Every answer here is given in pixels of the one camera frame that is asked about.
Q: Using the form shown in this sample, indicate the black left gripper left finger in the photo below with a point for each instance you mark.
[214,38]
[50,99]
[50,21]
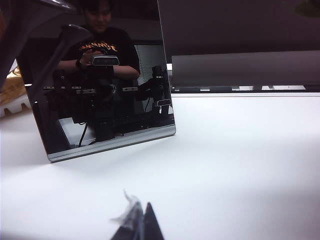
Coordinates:
[136,225]

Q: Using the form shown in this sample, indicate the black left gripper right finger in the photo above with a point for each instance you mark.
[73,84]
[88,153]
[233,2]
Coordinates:
[151,225]

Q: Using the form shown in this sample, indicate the clear tape scrap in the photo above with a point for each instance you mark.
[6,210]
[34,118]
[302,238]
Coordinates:
[128,200]

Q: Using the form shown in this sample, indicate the white toothed foam piece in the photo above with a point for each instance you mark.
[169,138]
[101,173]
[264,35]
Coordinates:
[12,107]

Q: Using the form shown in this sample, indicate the grey desk partition panel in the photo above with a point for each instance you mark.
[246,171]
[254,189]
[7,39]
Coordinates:
[237,25]

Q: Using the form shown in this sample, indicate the dark grey curved object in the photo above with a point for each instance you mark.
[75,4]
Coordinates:
[25,20]

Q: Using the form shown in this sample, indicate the dark desk edge rail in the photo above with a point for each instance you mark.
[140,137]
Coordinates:
[220,89]

